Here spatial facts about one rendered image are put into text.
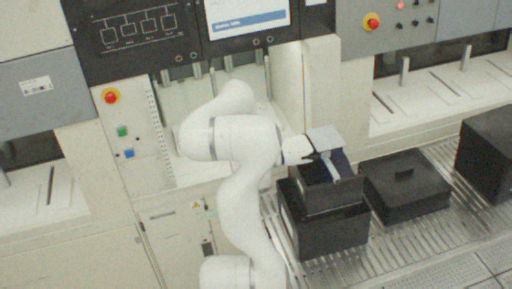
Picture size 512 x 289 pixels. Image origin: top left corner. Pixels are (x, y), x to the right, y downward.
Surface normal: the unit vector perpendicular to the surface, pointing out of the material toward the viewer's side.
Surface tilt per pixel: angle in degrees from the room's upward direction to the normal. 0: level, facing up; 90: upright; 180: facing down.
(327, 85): 90
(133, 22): 90
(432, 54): 90
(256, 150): 73
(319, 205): 89
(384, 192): 0
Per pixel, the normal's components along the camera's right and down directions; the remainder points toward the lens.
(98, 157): 0.28, 0.57
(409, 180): -0.09, -0.78
